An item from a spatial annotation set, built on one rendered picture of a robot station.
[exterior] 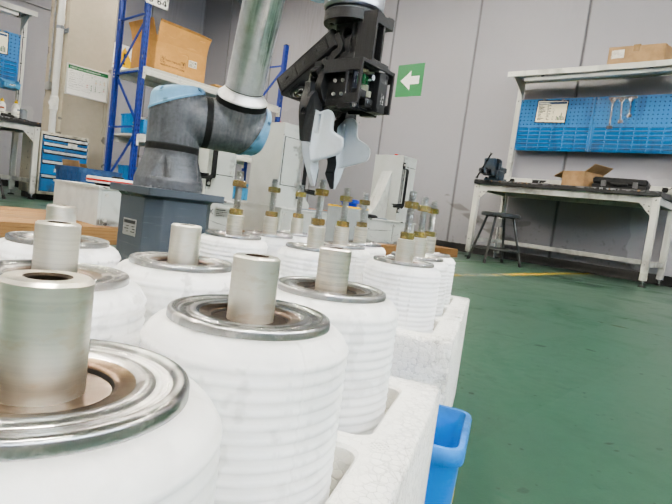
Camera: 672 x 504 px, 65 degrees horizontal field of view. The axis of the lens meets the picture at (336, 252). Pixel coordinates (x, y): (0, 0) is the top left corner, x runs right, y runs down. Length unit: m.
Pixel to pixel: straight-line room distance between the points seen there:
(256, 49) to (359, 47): 0.56
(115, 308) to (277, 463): 0.12
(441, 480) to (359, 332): 0.21
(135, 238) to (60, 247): 0.91
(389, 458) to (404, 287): 0.34
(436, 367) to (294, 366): 0.39
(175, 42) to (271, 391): 5.96
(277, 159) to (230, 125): 2.21
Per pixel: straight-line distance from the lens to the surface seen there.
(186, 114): 1.23
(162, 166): 1.22
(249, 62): 1.21
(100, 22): 7.39
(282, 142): 3.43
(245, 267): 0.24
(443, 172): 6.47
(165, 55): 6.04
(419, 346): 0.60
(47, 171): 6.18
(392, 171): 4.45
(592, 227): 5.73
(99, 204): 2.74
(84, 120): 7.16
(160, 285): 0.37
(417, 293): 0.63
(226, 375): 0.21
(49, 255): 0.31
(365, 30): 0.68
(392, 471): 0.29
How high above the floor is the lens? 0.31
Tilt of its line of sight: 5 degrees down
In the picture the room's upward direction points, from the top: 7 degrees clockwise
